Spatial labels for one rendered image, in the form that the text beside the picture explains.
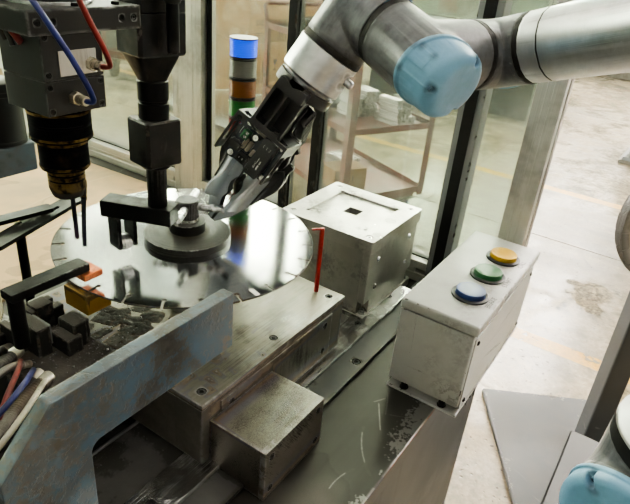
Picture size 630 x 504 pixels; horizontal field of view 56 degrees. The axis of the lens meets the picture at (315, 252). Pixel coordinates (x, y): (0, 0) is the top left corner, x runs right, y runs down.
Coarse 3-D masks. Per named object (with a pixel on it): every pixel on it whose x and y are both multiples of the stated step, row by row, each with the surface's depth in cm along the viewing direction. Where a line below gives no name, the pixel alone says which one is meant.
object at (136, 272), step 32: (64, 224) 78; (96, 224) 78; (256, 224) 83; (288, 224) 84; (64, 256) 70; (96, 256) 71; (128, 256) 72; (160, 256) 72; (224, 256) 74; (256, 256) 75; (288, 256) 75; (96, 288) 65; (128, 288) 66; (160, 288) 66; (192, 288) 67; (224, 288) 67; (256, 288) 68
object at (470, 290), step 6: (462, 282) 82; (468, 282) 82; (456, 288) 81; (462, 288) 80; (468, 288) 80; (474, 288) 81; (480, 288) 81; (462, 294) 79; (468, 294) 79; (474, 294) 79; (480, 294) 79; (474, 300) 79; (480, 300) 79
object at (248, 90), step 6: (234, 84) 96; (240, 84) 96; (246, 84) 96; (252, 84) 97; (234, 90) 97; (240, 90) 96; (246, 90) 97; (252, 90) 97; (234, 96) 97; (240, 96) 97; (246, 96) 97; (252, 96) 98
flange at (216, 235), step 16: (176, 224) 75; (192, 224) 75; (208, 224) 79; (224, 224) 80; (144, 240) 75; (160, 240) 74; (176, 240) 74; (192, 240) 74; (208, 240) 75; (224, 240) 76; (176, 256) 73; (192, 256) 73
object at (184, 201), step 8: (192, 192) 78; (168, 200) 75; (176, 200) 75; (184, 200) 75; (192, 200) 75; (184, 208) 74; (192, 208) 74; (200, 208) 75; (208, 208) 75; (216, 208) 75; (224, 208) 75; (184, 216) 72; (192, 216) 75
